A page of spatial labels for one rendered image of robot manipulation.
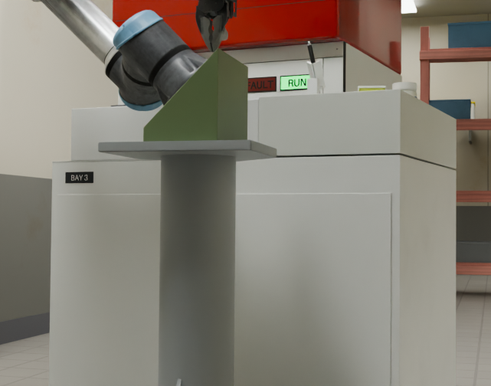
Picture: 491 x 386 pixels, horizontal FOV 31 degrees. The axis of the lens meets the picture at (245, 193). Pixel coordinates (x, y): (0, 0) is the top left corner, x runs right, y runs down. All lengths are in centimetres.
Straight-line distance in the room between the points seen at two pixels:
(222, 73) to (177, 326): 52
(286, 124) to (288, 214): 21
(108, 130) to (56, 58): 311
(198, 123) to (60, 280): 81
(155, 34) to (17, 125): 315
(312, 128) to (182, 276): 51
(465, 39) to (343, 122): 657
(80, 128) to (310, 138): 65
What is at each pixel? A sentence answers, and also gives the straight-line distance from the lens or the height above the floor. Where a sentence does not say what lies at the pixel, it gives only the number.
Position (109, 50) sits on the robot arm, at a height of 105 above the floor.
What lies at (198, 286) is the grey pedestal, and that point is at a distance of 181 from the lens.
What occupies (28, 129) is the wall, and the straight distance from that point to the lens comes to 511.
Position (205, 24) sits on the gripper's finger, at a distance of 229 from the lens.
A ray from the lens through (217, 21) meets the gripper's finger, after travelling 227.
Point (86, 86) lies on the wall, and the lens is 578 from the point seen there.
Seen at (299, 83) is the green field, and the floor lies 109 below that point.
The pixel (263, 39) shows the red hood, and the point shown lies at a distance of 281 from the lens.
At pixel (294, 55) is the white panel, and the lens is 281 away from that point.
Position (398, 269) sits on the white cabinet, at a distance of 201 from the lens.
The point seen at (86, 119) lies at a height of 93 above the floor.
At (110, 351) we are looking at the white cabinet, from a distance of 235.
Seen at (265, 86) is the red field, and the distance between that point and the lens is 283.
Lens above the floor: 66
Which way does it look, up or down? 2 degrees up
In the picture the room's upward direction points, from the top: 1 degrees clockwise
